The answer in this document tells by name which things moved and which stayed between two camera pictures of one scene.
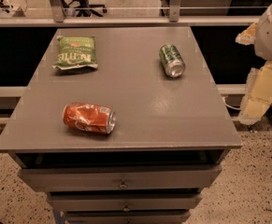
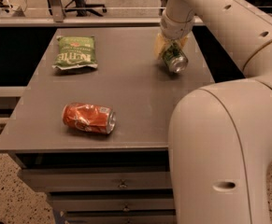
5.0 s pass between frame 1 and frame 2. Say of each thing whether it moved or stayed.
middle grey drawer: stayed
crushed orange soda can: stayed
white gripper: moved
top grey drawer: stayed
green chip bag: stayed
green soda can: moved
